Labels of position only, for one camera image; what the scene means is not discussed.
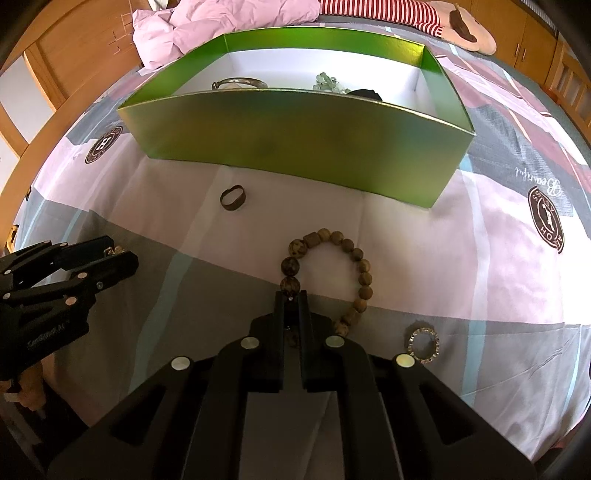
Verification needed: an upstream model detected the small gold jewelry piece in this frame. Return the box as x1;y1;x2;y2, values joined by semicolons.
104;246;125;257

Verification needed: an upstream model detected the brown wooden bead bracelet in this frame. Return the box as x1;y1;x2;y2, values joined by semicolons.
279;227;375;338

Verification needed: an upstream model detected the silver bangle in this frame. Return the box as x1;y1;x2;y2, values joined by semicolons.
211;77;269;91

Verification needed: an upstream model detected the green crystal bracelet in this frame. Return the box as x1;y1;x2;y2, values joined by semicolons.
311;71;352;96

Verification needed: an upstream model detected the black rectangular case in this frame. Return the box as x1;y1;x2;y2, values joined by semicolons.
346;89;383;102

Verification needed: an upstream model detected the patterned bed sheet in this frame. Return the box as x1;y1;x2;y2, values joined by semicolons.
16;24;590;459

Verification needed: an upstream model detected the pink crumpled blanket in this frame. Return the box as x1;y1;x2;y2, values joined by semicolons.
132;0;321;70

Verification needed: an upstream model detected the green cardboard box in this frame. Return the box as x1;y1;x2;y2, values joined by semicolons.
118;27;476;208

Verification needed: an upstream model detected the wooden wardrobe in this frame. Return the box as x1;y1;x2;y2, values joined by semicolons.
469;0;557;85

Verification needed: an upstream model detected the silver studded ring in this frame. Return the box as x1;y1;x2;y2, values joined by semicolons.
404;323;441;365

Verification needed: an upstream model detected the dark brown ring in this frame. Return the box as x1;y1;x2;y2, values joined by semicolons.
219;184;247;212

